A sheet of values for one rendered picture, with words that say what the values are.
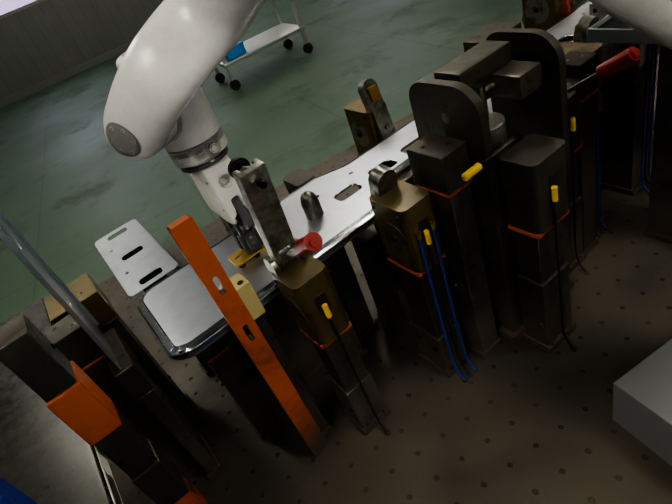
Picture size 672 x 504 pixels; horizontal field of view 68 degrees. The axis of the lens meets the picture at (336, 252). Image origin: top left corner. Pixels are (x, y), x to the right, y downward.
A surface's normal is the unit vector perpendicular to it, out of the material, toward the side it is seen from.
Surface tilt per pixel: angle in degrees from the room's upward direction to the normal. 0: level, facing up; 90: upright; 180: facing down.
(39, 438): 0
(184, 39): 64
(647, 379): 1
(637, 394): 1
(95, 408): 90
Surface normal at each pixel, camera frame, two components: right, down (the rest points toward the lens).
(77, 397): 0.58, 0.34
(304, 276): -0.31, -0.75
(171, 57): 0.20, 0.14
